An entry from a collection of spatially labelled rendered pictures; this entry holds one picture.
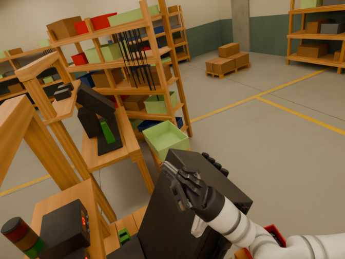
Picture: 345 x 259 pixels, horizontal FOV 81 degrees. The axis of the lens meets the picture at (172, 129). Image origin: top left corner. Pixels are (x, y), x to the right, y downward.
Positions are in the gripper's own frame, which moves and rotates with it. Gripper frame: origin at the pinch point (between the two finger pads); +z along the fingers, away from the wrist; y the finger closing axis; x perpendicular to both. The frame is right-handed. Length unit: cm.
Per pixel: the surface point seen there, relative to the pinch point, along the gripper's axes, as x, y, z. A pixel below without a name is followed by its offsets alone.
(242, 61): 76, -656, -64
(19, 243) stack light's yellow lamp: 41.4, 16.7, 15.8
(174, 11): 142, -846, 251
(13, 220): 38.9, 14.1, 21.1
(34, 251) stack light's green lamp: 44.1, 15.4, 11.6
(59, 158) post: 72, -27, 36
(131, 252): 64, -9, -21
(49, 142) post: 65, -26, 44
